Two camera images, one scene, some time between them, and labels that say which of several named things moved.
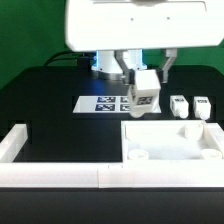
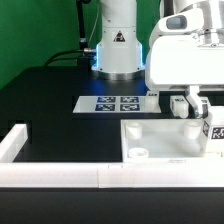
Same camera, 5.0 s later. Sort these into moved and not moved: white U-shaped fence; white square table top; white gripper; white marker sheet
Moved: white gripper
Not moved: white marker sheet; white U-shaped fence; white square table top
